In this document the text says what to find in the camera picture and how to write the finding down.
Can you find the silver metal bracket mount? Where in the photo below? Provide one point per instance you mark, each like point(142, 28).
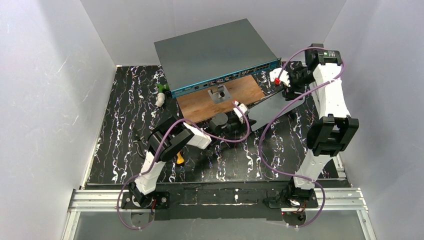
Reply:
point(219, 94)

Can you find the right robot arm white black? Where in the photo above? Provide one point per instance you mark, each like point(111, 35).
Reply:
point(334, 129)

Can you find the yellow black whiteboard eraser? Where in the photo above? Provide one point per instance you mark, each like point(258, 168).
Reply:
point(180, 161)

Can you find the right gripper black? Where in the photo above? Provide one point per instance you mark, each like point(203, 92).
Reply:
point(288, 88)

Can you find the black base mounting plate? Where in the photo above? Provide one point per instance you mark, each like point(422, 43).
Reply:
point(219, 200)

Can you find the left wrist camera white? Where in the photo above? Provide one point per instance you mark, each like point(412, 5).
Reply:
point(241, 111)

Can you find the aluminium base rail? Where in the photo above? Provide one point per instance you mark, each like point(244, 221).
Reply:
point(329, 199)

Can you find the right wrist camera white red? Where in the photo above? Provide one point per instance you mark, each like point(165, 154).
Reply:
point(280, 77)

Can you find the grey teal network switch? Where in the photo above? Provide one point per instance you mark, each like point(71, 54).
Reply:
point(213, 56)

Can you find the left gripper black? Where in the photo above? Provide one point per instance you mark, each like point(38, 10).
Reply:
point(232, 117)

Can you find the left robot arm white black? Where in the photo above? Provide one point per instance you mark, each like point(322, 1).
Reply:
point(171, 136)

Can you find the small whiteboard black frame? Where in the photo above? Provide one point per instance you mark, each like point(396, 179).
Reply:
point(264, 111)

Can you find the green white plastic toy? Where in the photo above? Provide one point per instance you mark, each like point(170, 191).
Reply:
point(161, 96)

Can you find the wooden board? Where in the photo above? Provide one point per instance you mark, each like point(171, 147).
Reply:
point(199, 106)

